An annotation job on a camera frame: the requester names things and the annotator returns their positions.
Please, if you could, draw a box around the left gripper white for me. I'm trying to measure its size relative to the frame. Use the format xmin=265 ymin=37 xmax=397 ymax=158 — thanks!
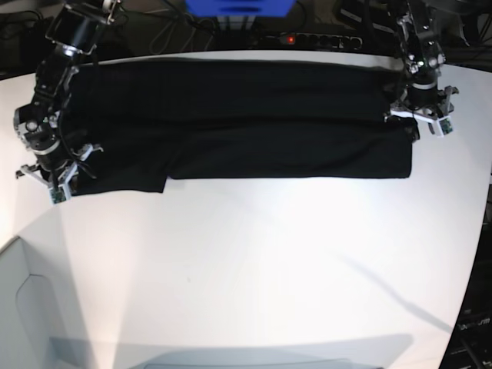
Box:
xmin=384 ymin=86 xmax=459 ymax=143

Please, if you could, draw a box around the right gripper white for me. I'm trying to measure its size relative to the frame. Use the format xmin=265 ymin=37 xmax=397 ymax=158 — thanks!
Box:
xmin=15 ymin=142 xmax=104 ymax=204

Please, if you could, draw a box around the black T-shirt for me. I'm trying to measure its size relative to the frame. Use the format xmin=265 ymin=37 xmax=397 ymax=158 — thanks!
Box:
xmin=62 ymin=59 xmax=414 ymax=195

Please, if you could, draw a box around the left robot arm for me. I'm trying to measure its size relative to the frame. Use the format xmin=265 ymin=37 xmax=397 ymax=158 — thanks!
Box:
xmin=388 ymin=1 xmax=459 ymax=138

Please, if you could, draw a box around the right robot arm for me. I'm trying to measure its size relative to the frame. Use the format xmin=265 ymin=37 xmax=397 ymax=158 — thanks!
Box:
xmin=13 ymin=1 xmax=121 ymax=204

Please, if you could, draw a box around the black power strip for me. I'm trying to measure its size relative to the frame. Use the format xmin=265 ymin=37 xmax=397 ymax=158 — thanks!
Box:
xmin=252 ymin=33 xmax=364 ymax=52

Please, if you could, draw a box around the white bin beside table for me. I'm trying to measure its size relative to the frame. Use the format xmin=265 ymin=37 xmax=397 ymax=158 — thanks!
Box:
xmin=0 ymin=234 xmax=116 ymax=369

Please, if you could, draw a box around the blue box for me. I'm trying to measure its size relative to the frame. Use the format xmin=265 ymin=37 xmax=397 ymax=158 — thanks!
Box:
xmin=185 ymin=0 xmax=296 ymax=17

